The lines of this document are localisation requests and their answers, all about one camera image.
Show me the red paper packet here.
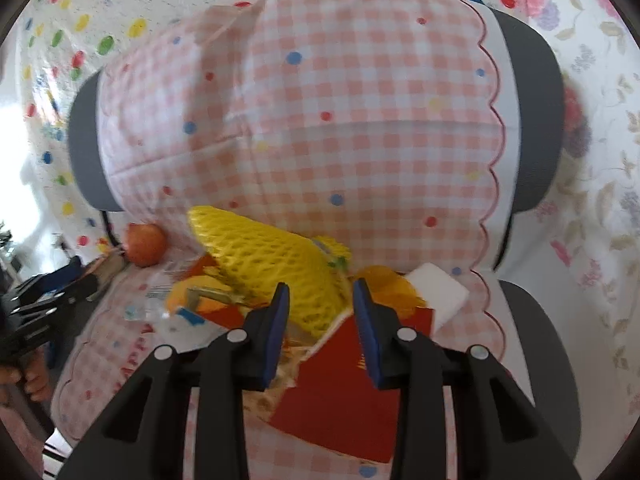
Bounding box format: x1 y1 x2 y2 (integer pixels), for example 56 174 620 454
270 305 436 463

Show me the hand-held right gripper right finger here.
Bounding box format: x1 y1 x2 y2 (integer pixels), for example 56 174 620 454
352 277 583 480

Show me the red round fruit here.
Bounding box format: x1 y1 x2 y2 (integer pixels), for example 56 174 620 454
124 222 168 267

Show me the floral cloth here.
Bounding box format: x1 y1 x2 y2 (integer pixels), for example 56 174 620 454
515 0 640 436

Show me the person's left hand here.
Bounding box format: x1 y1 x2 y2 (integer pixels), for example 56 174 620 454
0 354 51 403

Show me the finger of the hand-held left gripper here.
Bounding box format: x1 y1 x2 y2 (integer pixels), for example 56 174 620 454
12 259 99 313

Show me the polka dot cloth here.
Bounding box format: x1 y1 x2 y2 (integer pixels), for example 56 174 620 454
10 0 521 261

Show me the grey office chair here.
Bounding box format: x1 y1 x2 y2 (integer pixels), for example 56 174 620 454
67 7 583 480

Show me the yellow foam fruit net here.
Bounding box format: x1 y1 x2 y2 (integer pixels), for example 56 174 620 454
187 205 353 338

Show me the pink checkered cloth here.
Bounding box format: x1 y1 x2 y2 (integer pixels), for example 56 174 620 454
52 0 516 480

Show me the clear plastic wrapper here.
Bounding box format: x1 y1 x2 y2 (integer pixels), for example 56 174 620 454
124 280 201 333

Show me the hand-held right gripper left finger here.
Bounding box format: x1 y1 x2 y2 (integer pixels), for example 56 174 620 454
57 282 291 480

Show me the white foam block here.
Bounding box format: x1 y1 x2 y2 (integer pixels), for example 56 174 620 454
402 262 471 336

